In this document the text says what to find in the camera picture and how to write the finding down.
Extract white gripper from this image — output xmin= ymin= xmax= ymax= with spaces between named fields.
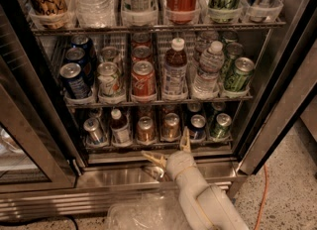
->
xmin=141 ymin=127 xmax=198 ymax=180

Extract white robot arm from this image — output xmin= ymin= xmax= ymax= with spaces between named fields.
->
xmin=142 ymin=128 xmax=250 ymax=230

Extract front blue can bottom shelf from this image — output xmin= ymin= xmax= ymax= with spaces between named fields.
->
xmin=189 ymin=114 xmax=206 ymax=140

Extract rear blue can bottom shelf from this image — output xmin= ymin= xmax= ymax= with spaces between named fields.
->
xmin=185 ymin=103 xmax=202 ymax=117

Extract front green can bottom shelf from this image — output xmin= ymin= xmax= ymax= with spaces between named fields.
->
xmin=210 ymin=113 xmax=232 ymax=139

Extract small tea bottle bottom shelf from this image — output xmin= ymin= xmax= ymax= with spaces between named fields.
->
xmin=110 ymin=108 xmax=130 ymax=144

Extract rear green can bottom shelf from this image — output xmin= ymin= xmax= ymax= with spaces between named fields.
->
xmin=207 ymin=102 xmax=226 ymax=122

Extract front water bottle middle shelf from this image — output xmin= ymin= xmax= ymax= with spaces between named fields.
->
xmin=192 ymin=41 xmax=225 ymax=99

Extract front red Coke can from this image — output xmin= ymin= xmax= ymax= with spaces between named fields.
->
xmin=132 ymin=60 xmax=156 ymax=96

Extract red coke can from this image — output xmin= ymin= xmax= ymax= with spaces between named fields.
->
xmin=132 ymin=60 xmax=156 ymax=96
xmin=131 ymin=33 xmax=152 ymax=48
xmin=132 ymin=46 xmax=153 ymax=63

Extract brown tea bottle middle shelf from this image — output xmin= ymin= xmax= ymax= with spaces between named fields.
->
xmin=162 ymin=38 xmax=187 ymax=96

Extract silver can bottom shelf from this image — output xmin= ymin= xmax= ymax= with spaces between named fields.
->
xmin=83 ymin=118 xmax=106 ymax=146

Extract front white green can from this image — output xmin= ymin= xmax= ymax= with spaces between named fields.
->
xmin=97 ymin=61 xmax=121 ymax=97

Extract white green can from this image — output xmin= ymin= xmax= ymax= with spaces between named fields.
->
xmin=100 ymin=46 xmax=124 ymax=72
xmin=97 ymin=61 xmax=121 ymax=97

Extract middle red Coke can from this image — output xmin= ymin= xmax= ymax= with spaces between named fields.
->
xmin=132 ymin=46 xmax=153 ymax=63

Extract front green can middle shelf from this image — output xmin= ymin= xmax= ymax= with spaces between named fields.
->
xmin=224 ymin=57 xmax=255 ymax=92

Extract stainless steel fridge cabinet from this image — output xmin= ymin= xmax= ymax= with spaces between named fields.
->
xmin=0 ymin=0 xmax=317 ymax=221

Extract front blue Pepsi can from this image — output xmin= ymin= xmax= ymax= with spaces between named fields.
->
xmin=59 ymin=62 xmax=91 ymax=99

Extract blue pepsi can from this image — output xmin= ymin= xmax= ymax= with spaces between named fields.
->
xmin=64 ymin=48 xmax=94 ymax=86
xmin=59 ymin=62 xmax=91 ymax=99
xmin=70 ymin=35 xmax=97 ymax=65

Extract rear white green can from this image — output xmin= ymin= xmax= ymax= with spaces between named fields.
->
xmin=100 ymin=46 xmax=124 ymax=72

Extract rear red Coke can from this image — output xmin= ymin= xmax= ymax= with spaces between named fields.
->
xmin=131 ymin=33 xmax=152 ymax=48

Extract rear water bottle middle shelf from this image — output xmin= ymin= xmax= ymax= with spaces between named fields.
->
xmin=193 ymin=30 xmax=219 ymax=61

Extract rear green can middle shelf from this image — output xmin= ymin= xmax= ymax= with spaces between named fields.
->
xmin=221 ymin=30 xmax=239 ymax=45

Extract glass fridge door left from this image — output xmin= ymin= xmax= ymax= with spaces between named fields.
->
xmin=0 ymin=7 xmax=75 ymax=193

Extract middle blue Pepsi can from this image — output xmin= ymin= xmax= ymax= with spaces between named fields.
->
xmin=64 ymin=48 xmax=94 ymax=86

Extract rear blue Pepsi can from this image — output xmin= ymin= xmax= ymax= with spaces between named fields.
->
xmin=70 ymin=35 xmax=97 ymax=65

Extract open fridge door right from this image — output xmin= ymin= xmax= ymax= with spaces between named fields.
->
xmin=220 ymin=39 xmax=317 ymax=206

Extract white label bottle top shelf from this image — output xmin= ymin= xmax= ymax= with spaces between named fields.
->
xmin=121 ymin=0 xmax=158 ymax=27

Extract clear water bottle top shelf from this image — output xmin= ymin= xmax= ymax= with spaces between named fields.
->
xmin=75 ymin=0 xmax=114 ymax=29

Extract clear plastic bin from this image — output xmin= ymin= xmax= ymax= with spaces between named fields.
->
xmin=106 ymin=192 xmax=193 ymax=230

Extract bottom wire shelf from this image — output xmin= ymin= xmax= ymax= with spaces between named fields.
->
xmin=85 ymin=137 xmax=232 ymax=152

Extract wire shelf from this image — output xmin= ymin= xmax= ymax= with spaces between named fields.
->
xmin=63 ymin=93 xmax=253 ymax=108
xmin=31 ymin=18 xmax=286 ymax=37
xmin=85 ymin=137 xmax=232 ymax=152

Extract middle wire shelf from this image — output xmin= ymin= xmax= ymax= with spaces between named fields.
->
xmin=63 ymin=93 xmax=253 ymax=108

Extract orange extension cable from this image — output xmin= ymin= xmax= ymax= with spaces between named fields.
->
xmin=253 ymin=164 xmax=269 ymax=230

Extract top wire shelf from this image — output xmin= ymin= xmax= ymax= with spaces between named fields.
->
xmin=31 ymin=18 xmax=286 ymax=37

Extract black power cable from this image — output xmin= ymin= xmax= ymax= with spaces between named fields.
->
xmin=0 ymin=214 xmax=79 ymax=230

